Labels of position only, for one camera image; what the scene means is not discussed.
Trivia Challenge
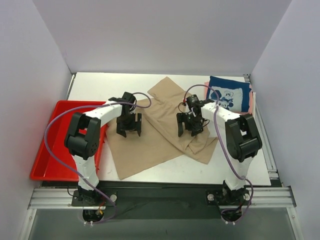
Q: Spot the folded blue printed t-shirt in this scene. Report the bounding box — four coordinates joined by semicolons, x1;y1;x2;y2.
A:
205;75;252;113

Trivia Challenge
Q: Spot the folded pink t-shirt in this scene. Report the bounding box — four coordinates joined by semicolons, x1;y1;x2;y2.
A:
203;80;254;114

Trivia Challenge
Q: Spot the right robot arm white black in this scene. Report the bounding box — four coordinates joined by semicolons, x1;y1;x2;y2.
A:
176;94;263;204

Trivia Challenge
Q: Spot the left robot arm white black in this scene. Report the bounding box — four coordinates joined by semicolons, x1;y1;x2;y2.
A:
64;92;142;206

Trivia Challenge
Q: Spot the beige t-shirt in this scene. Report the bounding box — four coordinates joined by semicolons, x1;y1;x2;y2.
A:
106;77;218;180

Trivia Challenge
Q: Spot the aluminium frame rail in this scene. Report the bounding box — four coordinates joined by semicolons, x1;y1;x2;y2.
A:
28;186;297;209

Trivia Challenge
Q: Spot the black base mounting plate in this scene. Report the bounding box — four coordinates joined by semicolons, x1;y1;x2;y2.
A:
70;183;253;223

